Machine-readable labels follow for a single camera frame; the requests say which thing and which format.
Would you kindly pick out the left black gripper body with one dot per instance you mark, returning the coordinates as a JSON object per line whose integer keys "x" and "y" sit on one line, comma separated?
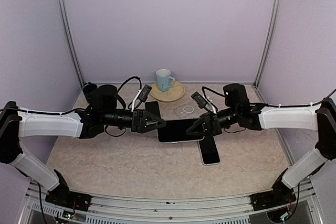
{"x": 135, "y": 126}

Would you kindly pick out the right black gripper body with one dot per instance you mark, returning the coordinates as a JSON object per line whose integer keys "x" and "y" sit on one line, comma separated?
{"x": 215, "y": 125}

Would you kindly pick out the lilac phone case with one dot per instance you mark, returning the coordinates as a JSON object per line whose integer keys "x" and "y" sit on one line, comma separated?
{"x": 210, "y": 165}

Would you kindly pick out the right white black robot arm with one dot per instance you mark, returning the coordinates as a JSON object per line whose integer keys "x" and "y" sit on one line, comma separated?
{"x": 318, "y": 117}

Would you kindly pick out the dark phone with teal edge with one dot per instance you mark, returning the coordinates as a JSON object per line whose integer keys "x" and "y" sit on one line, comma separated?
{"x": 153, "y": 107}

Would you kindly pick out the cream round plate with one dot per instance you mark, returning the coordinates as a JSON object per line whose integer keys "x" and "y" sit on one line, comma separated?
{"x": 171, "y": 95}

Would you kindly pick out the light blue ceramic mug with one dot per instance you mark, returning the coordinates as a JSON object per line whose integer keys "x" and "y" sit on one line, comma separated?
{"x": 164, "y": 79}

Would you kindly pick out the dark green mug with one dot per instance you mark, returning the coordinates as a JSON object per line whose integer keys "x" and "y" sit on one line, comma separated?
{"x": 88, "y": 90}

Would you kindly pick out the clear case with white ring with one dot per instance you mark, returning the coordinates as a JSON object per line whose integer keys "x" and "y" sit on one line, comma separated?
{"x": 188, "y": 110}

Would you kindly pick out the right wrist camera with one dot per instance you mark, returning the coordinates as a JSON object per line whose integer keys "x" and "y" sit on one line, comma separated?
{"x": 204, "y": 102}

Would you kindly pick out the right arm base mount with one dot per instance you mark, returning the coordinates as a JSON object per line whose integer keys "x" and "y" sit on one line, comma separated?
{"x": 279, "y": 195}

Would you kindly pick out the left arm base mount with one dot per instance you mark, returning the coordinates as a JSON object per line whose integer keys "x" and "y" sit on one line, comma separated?
{"x": 69, "y": 199}

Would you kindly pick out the aluminium front rail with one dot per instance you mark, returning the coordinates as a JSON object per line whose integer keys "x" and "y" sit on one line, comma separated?
{"x": 301, "y": 208}

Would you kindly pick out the right aluminium corner post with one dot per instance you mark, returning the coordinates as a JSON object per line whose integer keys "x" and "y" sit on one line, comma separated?
{"x": 267, "y": 45}

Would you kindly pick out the aluminium corner post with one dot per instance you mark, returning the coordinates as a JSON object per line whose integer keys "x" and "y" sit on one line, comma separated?
{"x": 70, "y": 42}
{"x": 267, "y": 45}

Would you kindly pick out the left aluminium corner post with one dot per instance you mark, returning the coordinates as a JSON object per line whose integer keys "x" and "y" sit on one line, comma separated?
{"x": 70, "y": 42}

